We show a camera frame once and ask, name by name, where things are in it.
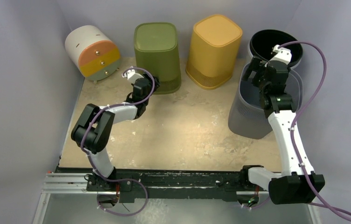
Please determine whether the green slotted plastic basket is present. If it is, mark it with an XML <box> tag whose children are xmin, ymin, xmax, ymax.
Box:
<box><xmin>134</xmin><ymin>22</ymin><xmax>181</xmax><ymax>94</ymax></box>

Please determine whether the grey plastic basket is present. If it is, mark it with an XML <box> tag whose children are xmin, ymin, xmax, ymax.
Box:
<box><xmin>228</xmin><ymin>70</ymin><xmax>303</xmax><ymax>139</ymax></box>

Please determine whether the orange plastic mesh basket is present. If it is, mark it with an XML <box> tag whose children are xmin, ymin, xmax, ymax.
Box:
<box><xmin>186</xmin><ymin>14</ymin><xmax>243</xmax><ymax>90</ymax></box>

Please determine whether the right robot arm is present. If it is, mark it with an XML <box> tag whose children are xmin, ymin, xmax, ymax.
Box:
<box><xmin>239</xmin><ymin>57</ymin><xmax>325</xmax><ymax>204</ymax></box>

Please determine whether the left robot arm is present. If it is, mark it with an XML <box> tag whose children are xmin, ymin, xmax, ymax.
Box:
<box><xmin>71</xmin><ymin>68</ymin><xmax>160</xmax><ymax>191</ymax></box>

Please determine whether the black round bin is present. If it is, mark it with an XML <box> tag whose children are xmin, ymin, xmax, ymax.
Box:
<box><xmin>246</xmin><ymin>29</ymin><xmax>303</xmax><ymax>69</ymax></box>

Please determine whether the white cylindrical drawer cabinet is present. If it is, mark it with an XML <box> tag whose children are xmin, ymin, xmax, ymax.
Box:
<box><xmin>64</xmin><ymin>25</ymin><xmax>121</xmax><ymax>83</ymax></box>

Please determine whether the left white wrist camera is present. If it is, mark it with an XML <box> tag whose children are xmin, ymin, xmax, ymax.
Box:
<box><xmin>122</xmin><ymin>69</ymin><xmax>144</xmax><ymax>84</ymax></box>

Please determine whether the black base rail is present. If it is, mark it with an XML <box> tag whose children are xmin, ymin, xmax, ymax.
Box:
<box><xmin>55</xmin><ymin>167</ymin><xmax>268</xmax><ymax>203</ymax></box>

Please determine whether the aluminium frame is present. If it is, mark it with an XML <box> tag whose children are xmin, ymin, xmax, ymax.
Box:
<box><xmin>33</xmin><ymin>173</ymin><xmax>321</xmax><ymax>224</ymax></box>

